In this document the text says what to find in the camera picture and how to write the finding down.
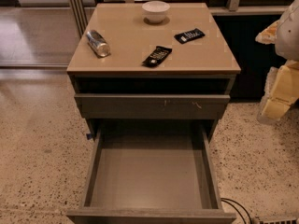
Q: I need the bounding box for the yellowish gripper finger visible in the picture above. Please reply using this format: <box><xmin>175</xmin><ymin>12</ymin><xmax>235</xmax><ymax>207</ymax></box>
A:
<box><xmin>257</xmin><ymin>99</ymin><xmax>290</xmax><ymax>124</ymax></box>
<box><xmin>255</xmin><ymin>21</ymin><xmax>278</xmax><ymax>45</ymax></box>

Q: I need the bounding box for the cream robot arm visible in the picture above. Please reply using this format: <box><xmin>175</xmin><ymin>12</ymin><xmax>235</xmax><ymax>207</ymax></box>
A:
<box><xmin>255</xmin><ymin>0</ymin><xmax>299</xmax><ymax>124</ymax></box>

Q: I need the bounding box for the grey drawer cabinet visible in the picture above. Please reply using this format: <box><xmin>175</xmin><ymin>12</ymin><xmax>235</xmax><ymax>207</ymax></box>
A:
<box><xmin>67</xmin><ymin>3</ymin><xmax>240</xmax><ymax>135</ymax></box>

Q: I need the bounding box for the open grey middle drawer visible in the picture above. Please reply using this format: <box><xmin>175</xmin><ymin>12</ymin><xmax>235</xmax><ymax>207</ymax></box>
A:
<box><xmin>66</xmin><ymin>120</ymin><xmax>236</xmax><ymax>224</ymax></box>

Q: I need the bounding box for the closed grey top drawer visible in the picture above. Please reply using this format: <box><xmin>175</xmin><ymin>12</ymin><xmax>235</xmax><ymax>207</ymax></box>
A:
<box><xmin>75</xmin><ymin>93</ymin><xmax>230</xmax><ymax>119</ymax></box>

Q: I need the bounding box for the floor power strip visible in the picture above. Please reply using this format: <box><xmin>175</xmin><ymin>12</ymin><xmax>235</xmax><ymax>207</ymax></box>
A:
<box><xmin>252</xmin><ymin>216</ymin><xmax>299</xmax><ymax>224</ymax></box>

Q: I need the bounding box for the white ceramic bowl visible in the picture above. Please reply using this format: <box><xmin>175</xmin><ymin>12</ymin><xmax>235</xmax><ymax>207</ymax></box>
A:
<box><xmin>142</xmin><ymin>1</ymin><xmax>170</xmax><ymax>23</ymax></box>

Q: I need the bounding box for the silver metal can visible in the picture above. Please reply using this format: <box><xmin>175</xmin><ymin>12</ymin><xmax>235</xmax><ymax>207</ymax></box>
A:
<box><xmin>86</xmin><ymin>30</ymin><xmax>110</xmax><ymax>58</ymax></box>

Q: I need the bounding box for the black floor cable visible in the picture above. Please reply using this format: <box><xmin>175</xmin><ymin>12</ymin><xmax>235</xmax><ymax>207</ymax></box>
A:
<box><xmin>220</xmin><ymin>197</ymin><xmax>253</xmax><ymax>224</ymax></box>

